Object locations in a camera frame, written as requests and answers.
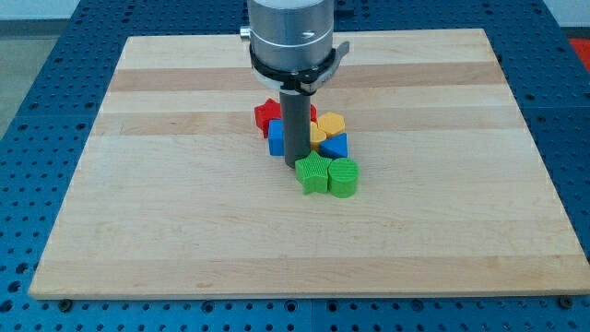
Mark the red star block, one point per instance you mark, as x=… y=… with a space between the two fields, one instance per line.
x=269 y=110

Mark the green cylinder block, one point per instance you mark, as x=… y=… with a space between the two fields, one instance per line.
x=343 y=176

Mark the blue triangle block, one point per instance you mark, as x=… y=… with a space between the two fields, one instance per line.
x=335 y=147

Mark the blue cube block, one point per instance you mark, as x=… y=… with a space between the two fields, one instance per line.
x=275 y=138

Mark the yellow heart block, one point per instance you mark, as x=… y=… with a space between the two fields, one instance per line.
x=317 y=136

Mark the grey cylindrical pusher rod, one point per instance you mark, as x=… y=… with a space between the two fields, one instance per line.
x=296 y=117

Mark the yellow hexagon block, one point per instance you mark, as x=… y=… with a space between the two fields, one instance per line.
x=332 y=124

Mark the wooden board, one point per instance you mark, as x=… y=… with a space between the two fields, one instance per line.
x=176 y=197

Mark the green star block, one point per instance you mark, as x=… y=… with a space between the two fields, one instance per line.
x=312 y=173

